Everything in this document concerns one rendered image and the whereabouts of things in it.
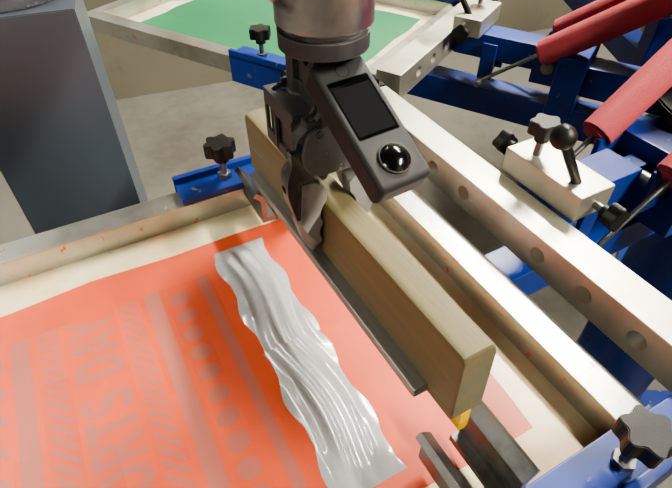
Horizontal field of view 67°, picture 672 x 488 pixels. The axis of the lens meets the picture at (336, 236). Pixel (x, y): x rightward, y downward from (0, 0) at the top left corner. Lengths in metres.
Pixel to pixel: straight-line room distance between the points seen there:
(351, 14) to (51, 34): 0.54
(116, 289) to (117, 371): 0.12
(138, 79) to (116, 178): 2.36
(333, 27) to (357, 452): 0.37
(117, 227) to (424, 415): 0.46
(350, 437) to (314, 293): 0.19
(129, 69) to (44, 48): 2.43
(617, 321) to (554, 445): 0.14
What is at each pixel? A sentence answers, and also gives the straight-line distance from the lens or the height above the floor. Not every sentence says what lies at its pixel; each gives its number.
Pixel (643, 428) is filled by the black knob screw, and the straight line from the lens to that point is 0.49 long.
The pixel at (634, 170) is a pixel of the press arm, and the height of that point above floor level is 1.04.
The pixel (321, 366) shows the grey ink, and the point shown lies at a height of 0.96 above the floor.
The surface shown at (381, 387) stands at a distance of 0.56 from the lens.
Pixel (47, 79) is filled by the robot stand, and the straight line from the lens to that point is 0.86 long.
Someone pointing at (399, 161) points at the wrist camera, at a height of 1.23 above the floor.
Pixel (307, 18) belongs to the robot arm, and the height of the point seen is 1.31.
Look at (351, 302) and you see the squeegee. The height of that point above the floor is 1.08.
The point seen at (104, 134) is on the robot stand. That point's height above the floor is 1.01.
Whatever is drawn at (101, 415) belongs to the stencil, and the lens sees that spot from 0.60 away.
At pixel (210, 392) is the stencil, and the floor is 0.95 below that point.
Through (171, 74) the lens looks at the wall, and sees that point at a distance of 3.29.
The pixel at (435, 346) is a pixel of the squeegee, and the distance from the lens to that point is 0.37.
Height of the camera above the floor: 1.44
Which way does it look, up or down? 43 degrees down
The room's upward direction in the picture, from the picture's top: straight up
